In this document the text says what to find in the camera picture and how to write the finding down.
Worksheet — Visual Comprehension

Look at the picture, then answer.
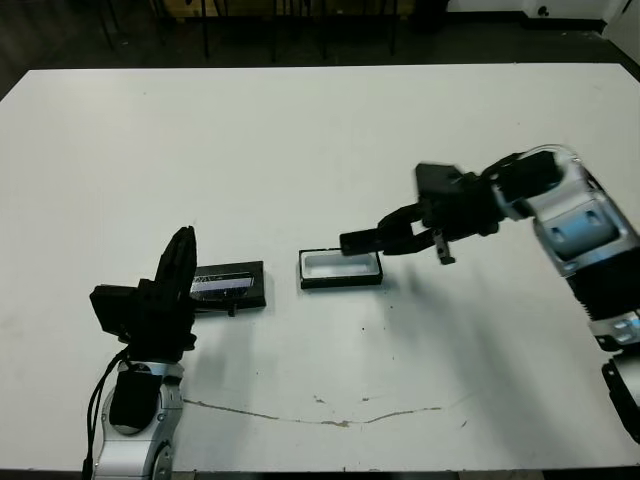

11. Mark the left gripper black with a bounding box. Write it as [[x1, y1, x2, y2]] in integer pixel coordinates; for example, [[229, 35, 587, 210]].
[[127, 226, 239, 362]]

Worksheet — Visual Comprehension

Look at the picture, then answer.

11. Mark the black box with white insert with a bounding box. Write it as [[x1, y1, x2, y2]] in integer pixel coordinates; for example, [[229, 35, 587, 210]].
[[298, 247, 385, 292]]

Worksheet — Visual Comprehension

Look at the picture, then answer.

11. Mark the black box lid shiny print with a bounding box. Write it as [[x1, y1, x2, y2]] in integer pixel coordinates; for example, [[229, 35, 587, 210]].
[[191, 259, 267, 310]]

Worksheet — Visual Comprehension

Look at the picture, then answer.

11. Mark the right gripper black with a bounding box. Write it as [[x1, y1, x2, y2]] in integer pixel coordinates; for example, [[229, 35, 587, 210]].
[[377, 172, 501, 267]]

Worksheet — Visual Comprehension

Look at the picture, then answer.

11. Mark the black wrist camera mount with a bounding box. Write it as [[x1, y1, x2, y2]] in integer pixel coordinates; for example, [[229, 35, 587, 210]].
[[413, 161, 469, 201], [88, 283, 146, 344]]

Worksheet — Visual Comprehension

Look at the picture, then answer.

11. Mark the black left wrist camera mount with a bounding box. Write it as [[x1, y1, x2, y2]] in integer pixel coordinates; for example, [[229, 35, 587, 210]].
[[88, 283, 146, 344]]

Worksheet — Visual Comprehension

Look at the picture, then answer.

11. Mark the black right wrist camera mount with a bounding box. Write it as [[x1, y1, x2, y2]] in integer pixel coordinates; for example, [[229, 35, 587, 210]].
[[413, 161, 469, 201]]

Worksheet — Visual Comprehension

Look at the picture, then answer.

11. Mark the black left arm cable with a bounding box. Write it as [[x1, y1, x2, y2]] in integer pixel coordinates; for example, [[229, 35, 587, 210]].
[[82, 349, 132, 474]]

